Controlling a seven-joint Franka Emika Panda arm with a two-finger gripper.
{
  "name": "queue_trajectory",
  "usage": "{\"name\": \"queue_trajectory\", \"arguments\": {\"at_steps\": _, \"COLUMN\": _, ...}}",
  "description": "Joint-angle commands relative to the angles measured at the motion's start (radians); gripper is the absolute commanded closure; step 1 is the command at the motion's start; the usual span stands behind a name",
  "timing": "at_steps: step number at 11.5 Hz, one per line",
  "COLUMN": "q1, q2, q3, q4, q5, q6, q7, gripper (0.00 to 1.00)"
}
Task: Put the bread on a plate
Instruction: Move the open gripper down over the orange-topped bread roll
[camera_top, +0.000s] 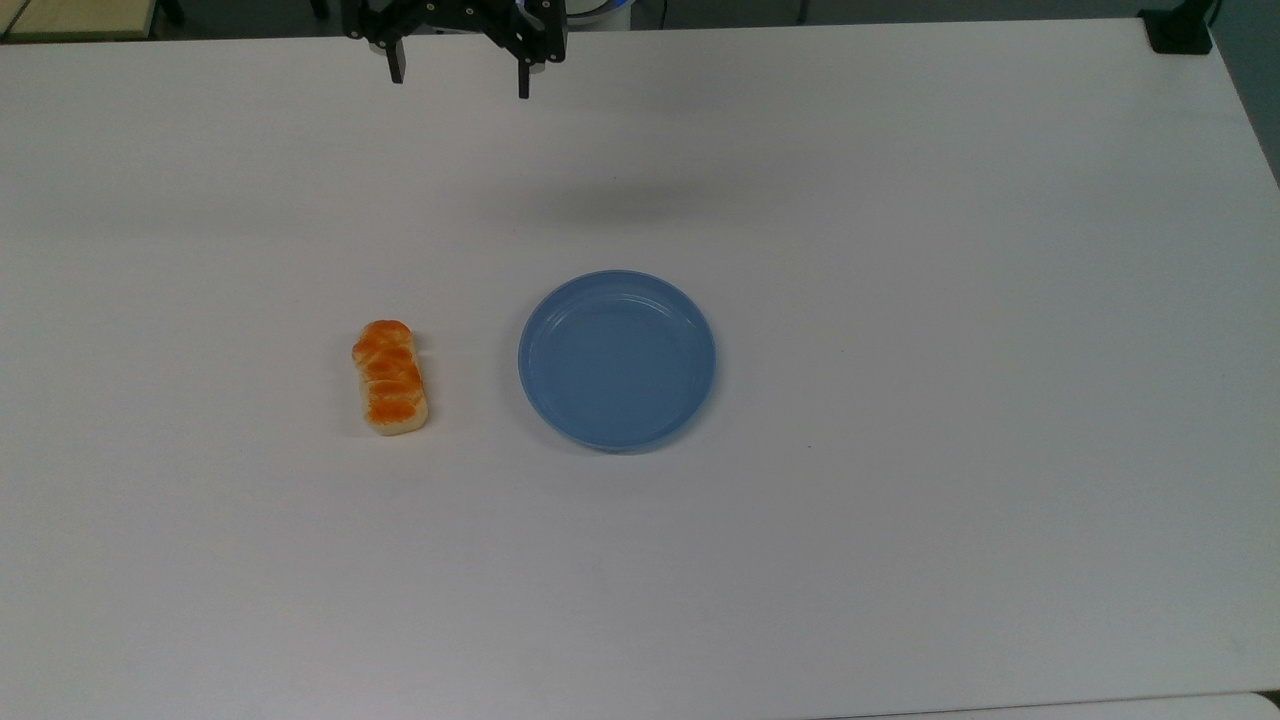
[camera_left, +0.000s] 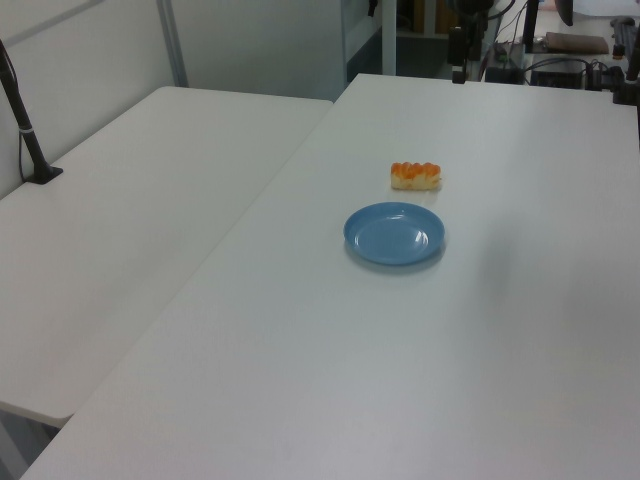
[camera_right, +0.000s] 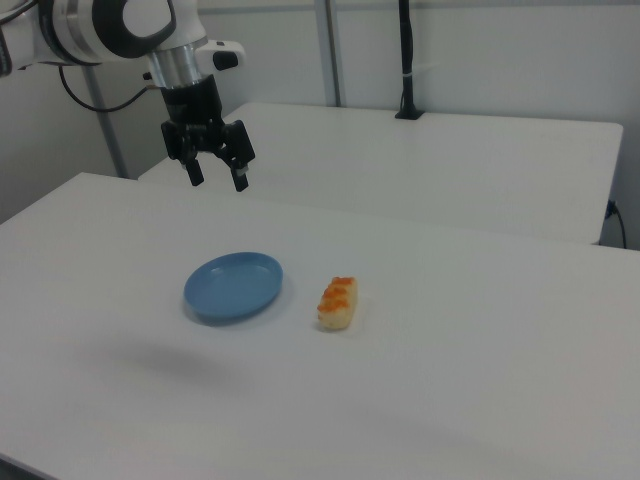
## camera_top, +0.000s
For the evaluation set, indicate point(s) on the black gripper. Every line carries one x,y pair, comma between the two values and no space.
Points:
450,15

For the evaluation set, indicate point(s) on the orange glazed bread loaf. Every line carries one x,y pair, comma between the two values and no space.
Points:
391,378

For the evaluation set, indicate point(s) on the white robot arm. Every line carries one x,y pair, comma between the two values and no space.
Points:
600,12

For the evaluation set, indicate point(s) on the blue round plate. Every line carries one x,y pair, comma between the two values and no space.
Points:
617,362

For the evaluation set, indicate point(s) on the light wooden table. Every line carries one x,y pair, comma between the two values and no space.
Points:
75,18

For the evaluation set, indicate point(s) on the black table clamp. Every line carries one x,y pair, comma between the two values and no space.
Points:
1178,30

